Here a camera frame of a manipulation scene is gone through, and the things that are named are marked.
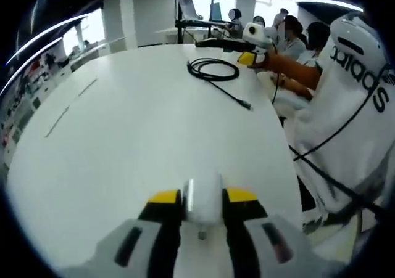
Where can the long curved ceiling light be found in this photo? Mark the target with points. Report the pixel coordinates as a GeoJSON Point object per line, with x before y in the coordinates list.
{"type": "Point", "coordinates": [327, 3]}

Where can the person in white Adidas shirt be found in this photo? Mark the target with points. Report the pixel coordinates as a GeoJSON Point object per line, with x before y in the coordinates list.
{"type": "Point", "coordinates": [339, 121]}

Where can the white desk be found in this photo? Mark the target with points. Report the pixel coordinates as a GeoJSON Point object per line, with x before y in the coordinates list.
{"type": "Point", "coordinates": [139, 130]}

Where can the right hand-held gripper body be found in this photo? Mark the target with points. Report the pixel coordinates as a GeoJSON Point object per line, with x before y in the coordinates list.
{"type": "Point", "coordinates": [260, 37]}

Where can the upright desk monitor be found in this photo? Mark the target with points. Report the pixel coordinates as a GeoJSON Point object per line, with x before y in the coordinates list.
{"type": "Point", "coordinates": [216, 12]}

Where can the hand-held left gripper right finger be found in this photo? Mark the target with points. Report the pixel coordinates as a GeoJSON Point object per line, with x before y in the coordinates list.
{"type": "Point", "coordinates": [265, 247]}

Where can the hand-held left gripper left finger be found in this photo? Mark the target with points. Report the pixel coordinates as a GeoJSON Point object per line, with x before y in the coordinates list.
{"type": "Point", "coordinates": [135, 247]}

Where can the white charger adapter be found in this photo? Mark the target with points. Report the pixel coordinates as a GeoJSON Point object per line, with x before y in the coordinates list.
{"type": "Point", "coordinates": [203, 198]}

